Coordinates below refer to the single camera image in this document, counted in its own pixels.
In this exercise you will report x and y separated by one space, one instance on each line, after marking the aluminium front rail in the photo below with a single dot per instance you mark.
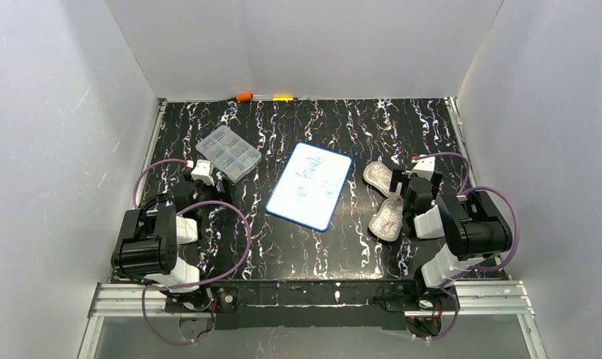
472 297

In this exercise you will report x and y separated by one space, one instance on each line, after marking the blue framed whiteboard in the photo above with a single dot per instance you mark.
309 187

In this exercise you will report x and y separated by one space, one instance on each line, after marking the orange marker cap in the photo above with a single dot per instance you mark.
244 97

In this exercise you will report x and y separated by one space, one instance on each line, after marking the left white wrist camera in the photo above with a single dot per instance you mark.
202 171

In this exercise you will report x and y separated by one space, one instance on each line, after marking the clear plastic screw box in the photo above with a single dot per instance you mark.
229 153

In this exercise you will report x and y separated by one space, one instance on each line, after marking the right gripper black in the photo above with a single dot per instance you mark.
401 182

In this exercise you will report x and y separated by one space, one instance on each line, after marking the silver mesh scrubber pad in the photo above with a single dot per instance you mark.
378 175

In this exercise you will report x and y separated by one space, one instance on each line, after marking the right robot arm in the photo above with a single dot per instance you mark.
470 223

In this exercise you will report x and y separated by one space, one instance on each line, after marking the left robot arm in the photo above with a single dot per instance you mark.
147 246

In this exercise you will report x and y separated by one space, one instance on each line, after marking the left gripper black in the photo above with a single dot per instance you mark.
220 183

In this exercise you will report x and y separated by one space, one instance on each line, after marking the yellow marker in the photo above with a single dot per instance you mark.
283 98

